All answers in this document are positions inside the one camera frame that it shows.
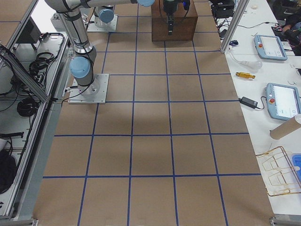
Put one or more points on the gold metal cylinder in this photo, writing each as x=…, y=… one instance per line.
x=245, y=75

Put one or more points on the cardboard tube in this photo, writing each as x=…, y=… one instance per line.
x=286, y=128

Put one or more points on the dark wooden drawer cabinet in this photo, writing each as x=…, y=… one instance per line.
x=185, y=21

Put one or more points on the blue plastic box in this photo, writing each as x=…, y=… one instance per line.
x=296, y=161

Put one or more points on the aluminium frame post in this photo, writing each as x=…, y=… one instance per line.
x=233, y=25

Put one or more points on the near blue teach pendant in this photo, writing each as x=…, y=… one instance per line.
x=283, y=101

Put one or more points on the blue teach pendant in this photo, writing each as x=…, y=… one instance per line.
x=269, y=47
x=283, y=101

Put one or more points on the black power adapter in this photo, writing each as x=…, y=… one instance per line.
x=248, y=102

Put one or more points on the gold wire rack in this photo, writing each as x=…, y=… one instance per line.
x=278, y=172

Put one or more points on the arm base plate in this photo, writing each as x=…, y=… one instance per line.
x=100, y=26
x=96, y=93

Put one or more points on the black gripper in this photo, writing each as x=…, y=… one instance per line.
x=169, y=7

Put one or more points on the far blue teach pendant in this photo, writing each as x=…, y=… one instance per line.
x=269, y=47

